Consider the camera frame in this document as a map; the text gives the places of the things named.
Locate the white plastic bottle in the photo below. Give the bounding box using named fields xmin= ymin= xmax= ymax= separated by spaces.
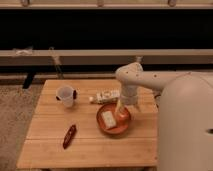
xmin=89 ymin=89 xmax=120 ymax=104

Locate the white rectangular sponge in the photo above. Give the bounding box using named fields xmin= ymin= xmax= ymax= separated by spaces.
xmin=101 ymin=111 xmax=117 ymax=129

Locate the grey horizontal rail beam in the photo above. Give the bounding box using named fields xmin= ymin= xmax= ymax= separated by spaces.
xmin=0 ymin=49 xmax=213 ymax=66

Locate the translucent plastic cup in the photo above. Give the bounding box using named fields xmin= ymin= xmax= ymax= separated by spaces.
xmin=56 ymin=85 xmax=77 ymax=107

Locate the yellowish translucent gripper finger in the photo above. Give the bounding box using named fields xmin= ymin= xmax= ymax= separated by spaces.
xmin=115 ymin=100 xmax=127 ymax=118

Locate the orange round plate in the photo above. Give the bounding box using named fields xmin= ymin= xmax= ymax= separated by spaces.
xmin=96 ymin=103 xmax=131 ymax=135

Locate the wooden table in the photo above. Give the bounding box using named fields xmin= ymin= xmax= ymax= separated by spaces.
xmin=17 ymin=79 xmax=157 ymax=169

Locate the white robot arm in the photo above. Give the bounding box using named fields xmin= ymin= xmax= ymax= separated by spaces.
xmin=115 ymin=62 xmax=213 ymax=171

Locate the black table leg bracket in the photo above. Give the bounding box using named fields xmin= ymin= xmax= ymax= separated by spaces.
xmin=22 ymin=72 xmax=36 ymax=89

